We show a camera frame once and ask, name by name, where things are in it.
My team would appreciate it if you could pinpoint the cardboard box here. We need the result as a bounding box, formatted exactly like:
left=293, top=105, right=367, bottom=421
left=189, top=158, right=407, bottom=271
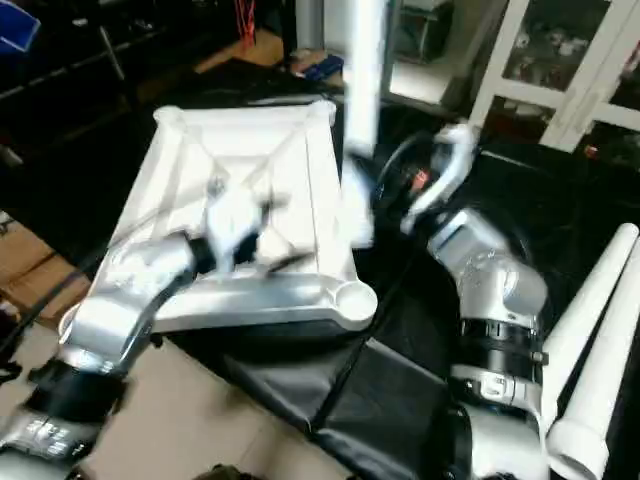
left=193, top=28, right=288, bottom=78

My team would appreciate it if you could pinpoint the white drawer cabinet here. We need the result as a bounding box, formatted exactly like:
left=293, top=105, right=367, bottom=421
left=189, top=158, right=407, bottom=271
left=468, top=0, right=640, bottom=153

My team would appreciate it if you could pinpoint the white plastic table top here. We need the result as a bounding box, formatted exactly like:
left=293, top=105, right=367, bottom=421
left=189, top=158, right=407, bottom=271
left=58, top=100, right=380, bottom=337

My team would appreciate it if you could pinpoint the red cable bundle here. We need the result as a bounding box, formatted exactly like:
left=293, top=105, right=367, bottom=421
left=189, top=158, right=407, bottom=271
left=234, top=0, right=260, bottom=43

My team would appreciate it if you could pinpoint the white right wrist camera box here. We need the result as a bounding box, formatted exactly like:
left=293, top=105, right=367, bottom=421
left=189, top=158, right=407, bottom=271
left=400, top=123, right=480, bottom=237

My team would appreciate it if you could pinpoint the black work mat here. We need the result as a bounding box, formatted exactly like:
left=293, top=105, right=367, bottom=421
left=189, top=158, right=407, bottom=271
left=0, top=60, right=640, bottom=480

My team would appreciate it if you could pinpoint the white plastic table leg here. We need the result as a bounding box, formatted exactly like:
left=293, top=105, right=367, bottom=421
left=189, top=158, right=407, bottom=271
left=333, top=0, right=393, bottom=253
left=546, top=240, right=640, bottom=480
left=538, top=223, right=640, bottom=403

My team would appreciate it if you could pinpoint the blue bag on shelf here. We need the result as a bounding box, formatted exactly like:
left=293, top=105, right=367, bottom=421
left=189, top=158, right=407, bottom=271
left=0, top=0, right=42, bottom=53

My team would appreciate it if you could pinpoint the small blue box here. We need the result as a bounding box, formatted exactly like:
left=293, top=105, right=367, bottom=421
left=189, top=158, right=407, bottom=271
left=289, top=54, right=345, bottom=83

